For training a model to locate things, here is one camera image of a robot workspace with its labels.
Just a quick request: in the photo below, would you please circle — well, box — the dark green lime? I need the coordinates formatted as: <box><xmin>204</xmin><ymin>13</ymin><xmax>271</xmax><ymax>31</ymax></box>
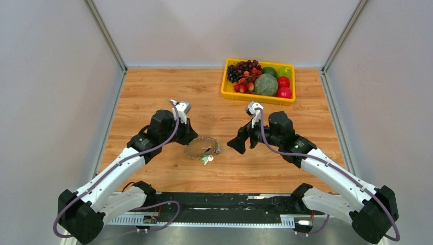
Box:
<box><xmin>261</xmin><ymin>67</ymin><xmax>278</xmax><ymax>78</ymax></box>

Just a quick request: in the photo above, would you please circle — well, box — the white slotted cable duct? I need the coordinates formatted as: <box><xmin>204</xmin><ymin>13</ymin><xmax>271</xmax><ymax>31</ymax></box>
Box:
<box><xmin>108</xmin><ymin>213</ymin><xmax>296</xmax><ymax>229</ymax></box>

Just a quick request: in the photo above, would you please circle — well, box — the metal key organizer ring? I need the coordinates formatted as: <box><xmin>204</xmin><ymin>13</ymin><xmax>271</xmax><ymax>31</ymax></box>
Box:
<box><xmin>184</xmin><ymin>136</ymin><xmax>222</xmax><ymax>160</ymax></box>

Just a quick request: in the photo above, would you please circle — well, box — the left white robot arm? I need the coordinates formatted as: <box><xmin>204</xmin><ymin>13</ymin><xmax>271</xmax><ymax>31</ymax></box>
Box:
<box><xmin>53</xmin><ymin>102</ymin><xmax>198</xmax><ymax>244</ymax></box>

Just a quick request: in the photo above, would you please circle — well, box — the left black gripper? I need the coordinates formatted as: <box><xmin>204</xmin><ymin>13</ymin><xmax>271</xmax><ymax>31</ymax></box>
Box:
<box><xmin>160</xmin><ymin>115</ymin><xmax>199</xmax><ymax>145</ymax></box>

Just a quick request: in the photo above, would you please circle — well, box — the green netted melon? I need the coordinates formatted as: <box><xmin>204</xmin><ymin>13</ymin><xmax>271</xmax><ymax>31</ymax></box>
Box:
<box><xmin>255</xmin><ymin>73</ymin><xmax>279</xmax><ymax>96</ymax></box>

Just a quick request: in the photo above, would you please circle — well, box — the aluminium frame post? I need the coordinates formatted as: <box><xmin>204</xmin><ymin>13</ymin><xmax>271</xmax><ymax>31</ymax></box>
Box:
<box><xmin>83</xmin><ymin>0</ymin><xmax>128</xmax><ymax>74</ymax></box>
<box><xmin>321</xmin><ymin>0</ymin><xmax>370</xmax><ymax>75</ymax></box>

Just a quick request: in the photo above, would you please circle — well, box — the purple cable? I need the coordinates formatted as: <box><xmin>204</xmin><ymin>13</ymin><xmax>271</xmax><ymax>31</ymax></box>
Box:
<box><xmin>53</xmin><ymin>101</ymin><xmax>180</xmax><ymax>239</ymax></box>
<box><xmin>254</xmin><ymin>107</ymin><xmax>401</xmax><ymax>242</ymax></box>

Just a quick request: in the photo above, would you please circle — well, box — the pink red peach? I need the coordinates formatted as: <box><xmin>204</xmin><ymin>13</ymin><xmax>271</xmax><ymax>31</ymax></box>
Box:
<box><xmin>276</xmin><ymin>87</ymin><xmax>293</xmax><ymax>99</ymax></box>

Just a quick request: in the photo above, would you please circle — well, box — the yellow plastic tray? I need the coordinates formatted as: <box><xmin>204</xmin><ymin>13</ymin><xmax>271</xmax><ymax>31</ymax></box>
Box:
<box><xmin>221</xmin><ymin>58</ymin><xmax>296</xmax><ymax>105</ymax></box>

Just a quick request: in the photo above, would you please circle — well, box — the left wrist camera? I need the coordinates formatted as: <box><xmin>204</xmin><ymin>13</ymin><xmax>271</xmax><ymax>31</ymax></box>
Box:
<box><xmin>170</xmin><ymin>100</ymin><xmax>192</xmax><ymax>124</ymax></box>

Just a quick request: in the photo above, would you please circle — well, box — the red cherry bunch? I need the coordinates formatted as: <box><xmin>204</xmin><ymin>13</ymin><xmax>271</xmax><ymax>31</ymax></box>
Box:
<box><xmin>227</xmin><ymin>68</ymin><xmax>262</xmax><ymax>93</ymax></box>

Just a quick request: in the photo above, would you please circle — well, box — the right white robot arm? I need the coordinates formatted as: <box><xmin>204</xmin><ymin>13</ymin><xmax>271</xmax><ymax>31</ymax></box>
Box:
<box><xmin>227</xmin><ymin>109</ymin><xmax>401</xmax><ymax>244</ymax></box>

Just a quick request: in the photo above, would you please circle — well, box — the left aluminium frame post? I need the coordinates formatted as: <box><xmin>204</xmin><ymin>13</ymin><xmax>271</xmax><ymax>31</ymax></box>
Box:
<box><xmin>83</xmin><ymin>0</ymin><xmax>128</xmax><ymax>74</ymax></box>

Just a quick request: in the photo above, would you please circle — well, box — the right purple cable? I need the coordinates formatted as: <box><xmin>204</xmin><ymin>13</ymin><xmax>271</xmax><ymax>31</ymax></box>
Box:
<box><xmin>254</xmin><ymin>107</ymin><xmax>401</xmax><ymax>242</ymax></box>

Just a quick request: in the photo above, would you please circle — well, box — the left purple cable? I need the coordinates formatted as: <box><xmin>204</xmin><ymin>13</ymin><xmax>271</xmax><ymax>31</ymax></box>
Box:
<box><xmin>53</xmin><ymin>101</ymin><xmax>180</xmax><ymax>239</ymax></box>

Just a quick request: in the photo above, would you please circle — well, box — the right aluminium frame post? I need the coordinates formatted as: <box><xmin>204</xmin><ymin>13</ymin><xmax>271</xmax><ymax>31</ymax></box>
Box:
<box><xmin>321</xmin><ymin>0</ymin><xmax>370</xmax><ymax>75</ymax></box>

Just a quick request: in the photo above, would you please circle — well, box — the red apple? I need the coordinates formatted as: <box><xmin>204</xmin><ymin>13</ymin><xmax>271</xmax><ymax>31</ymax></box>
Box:
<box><xmin>277</xmin><ymin>76</ymin><xmax>291</xmax><ymax>88</ymax></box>

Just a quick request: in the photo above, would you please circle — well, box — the light green pear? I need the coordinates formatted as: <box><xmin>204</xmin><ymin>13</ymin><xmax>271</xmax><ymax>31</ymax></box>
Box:
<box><xmin>277</xmin><ymin>66</ymin><xmax>293</xmax><ymax>79</ymax></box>

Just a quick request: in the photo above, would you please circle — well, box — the dark grape bunch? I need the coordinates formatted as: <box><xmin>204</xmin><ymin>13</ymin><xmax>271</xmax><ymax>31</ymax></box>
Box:
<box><xmin>226</xmin><ymin>60</ymin><xmax>262</xmax><ymax>83</ymax></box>

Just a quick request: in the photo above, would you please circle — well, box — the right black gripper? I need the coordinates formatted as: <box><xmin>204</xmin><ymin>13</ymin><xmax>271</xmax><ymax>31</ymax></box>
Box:
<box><xmin>226</xmin><ymin>114</ymin><xmax>282</xmax><ymax>155</ymax></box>

